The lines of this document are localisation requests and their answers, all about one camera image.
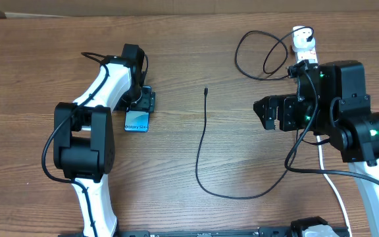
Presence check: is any blue Samsung Galaxy smartphone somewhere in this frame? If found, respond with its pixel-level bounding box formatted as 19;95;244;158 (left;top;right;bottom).
124;85;153;133

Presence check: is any black USB charging cable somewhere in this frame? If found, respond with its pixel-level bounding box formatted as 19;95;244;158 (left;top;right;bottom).
195;26;316;200

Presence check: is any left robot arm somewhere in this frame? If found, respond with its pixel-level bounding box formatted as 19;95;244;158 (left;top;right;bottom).
46;44;155;236

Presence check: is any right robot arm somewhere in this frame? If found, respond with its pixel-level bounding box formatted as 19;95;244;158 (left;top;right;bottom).
253;61;379;236

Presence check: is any white charger plug adapter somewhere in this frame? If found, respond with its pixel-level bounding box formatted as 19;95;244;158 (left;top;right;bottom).
291;26;316;53

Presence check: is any white power strip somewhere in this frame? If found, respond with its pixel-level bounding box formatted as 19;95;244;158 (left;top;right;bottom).
291;26;319;65

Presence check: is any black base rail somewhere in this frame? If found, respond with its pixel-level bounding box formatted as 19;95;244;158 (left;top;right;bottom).
57;216;351;237

